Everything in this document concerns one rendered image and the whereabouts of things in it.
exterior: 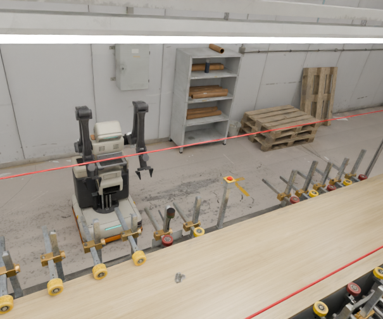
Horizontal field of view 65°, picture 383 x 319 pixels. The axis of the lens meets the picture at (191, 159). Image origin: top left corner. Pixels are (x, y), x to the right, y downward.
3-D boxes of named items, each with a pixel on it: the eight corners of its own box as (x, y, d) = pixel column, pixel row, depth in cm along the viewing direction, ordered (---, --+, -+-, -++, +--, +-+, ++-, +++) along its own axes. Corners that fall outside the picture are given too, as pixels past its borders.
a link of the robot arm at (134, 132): (142, 95, 239) (130, 96, 235) (149, 104, 231) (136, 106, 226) (138, 139, 268) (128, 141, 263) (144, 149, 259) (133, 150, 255)
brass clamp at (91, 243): (83, 247, 197) (82, 242, 194) (103, 241, 203) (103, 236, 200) (85, 254, 192) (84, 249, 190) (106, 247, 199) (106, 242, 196)
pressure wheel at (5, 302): (16, 297, 163) (3, 306, 162) (5, 292, 158) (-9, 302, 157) (17, 307, 159) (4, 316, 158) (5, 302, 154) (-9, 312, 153)
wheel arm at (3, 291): (-1, 240, 193) (-3, 236, 191) (5, 238, 195) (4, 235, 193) (0, 307, 158) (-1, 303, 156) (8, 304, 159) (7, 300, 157)
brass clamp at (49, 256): (41, 260, 186) (40, 254, 183) (64, 253, 192) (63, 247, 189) (42, 268, 181) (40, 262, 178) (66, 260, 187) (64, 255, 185)
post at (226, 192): (215, 226, 257) (223, 185, 233) (219, 225, 259) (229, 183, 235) (218, 230, 254) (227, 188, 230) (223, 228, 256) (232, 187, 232)
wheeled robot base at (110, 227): (71, 209, 349) (69, 192, 335) (125, 196, 377) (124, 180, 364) (83, 251, 301) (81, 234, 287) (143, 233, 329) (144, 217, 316)
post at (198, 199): (188, 240, 248) (195, 195, 222) (192, 238, 250) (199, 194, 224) (190, 243, 246) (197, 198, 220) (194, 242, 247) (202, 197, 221)
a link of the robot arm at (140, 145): (146, 102, 236) (133, 103, 231) (149, 104, 231) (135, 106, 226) (145, 149, 258) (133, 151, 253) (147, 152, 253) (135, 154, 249)
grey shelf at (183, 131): (168, 140, 517) (175, 47, 434) (212, 133, 558) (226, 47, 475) (180, 153, 486) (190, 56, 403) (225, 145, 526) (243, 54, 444)
